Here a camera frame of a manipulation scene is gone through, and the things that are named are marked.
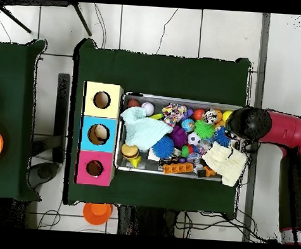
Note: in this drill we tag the mint green muslin cloth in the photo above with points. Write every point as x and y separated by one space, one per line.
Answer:
142 131

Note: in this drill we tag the toy hamburger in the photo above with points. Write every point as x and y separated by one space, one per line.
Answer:
129 151

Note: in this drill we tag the crushed silver drink can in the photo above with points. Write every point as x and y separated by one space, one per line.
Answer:
210 116

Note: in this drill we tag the cream muslin cloth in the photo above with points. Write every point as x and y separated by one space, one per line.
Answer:
224 162

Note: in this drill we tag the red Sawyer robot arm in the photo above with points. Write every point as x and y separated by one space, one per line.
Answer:
292 130

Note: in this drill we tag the wooden box with three holes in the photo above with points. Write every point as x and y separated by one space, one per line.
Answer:
100 113

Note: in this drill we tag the white toy baseball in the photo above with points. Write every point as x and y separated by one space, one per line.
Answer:
148 108

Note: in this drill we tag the plain blue spiky ball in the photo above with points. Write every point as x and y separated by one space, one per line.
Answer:
163 147

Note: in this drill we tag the multicolour patterned cloth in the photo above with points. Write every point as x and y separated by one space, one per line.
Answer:
174 112

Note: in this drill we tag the purple spiky ball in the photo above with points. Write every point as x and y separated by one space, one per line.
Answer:
179 136

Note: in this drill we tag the orange red smooth ball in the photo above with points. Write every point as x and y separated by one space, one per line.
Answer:
198 114

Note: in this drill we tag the beige round toy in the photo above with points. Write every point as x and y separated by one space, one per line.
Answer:
99 132

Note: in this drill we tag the plain green spiky ball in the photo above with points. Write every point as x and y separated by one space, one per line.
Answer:
204 129

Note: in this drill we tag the yellow smooth ball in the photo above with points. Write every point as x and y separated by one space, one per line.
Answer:
226 115

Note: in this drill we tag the orange plastic cup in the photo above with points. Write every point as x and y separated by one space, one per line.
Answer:
96 214

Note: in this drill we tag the grey stand base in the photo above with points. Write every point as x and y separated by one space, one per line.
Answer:
44 174

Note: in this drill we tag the black tripod stand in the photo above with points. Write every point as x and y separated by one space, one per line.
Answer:
81 18

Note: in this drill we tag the dark green side table cloth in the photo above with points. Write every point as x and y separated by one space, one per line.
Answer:
15 57

